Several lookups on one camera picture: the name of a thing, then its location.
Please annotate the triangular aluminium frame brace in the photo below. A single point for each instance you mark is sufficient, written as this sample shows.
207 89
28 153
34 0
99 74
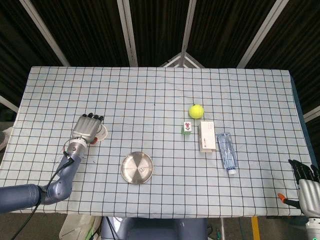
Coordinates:
178 58

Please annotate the white paper cup blue stripe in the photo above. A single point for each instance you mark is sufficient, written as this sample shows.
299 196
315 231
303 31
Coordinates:
103 133

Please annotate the clear plastic water bottle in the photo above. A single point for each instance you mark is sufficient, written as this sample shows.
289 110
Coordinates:
227 152

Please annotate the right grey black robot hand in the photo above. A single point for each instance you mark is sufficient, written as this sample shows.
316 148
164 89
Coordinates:
310 195

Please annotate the white cardboard box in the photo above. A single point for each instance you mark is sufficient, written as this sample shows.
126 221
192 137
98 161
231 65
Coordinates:
207 136

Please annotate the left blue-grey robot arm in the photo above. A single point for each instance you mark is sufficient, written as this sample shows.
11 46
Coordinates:
62 182

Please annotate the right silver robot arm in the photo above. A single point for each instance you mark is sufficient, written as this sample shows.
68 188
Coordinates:
313 228

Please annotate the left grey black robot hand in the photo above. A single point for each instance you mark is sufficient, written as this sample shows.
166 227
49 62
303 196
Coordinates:
85 127

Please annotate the white plastic bag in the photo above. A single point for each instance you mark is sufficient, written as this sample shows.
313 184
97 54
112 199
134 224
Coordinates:
75 228

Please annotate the white aluminium frame post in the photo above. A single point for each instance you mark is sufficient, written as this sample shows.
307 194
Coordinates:
260 35
45 32
128 32
188 27

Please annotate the round steel plate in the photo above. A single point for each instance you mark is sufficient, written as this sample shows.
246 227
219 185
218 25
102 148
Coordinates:
132 172

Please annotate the light blue checkered tablecloth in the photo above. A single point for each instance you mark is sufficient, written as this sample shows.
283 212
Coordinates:
150 87

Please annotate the yellow tennis ball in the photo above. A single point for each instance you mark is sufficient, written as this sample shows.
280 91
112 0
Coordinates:
196 111

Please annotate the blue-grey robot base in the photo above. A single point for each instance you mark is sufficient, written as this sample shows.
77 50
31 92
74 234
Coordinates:
155 228

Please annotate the green white mahjong tile block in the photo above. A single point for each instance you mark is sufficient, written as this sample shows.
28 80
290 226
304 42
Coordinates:
187 128

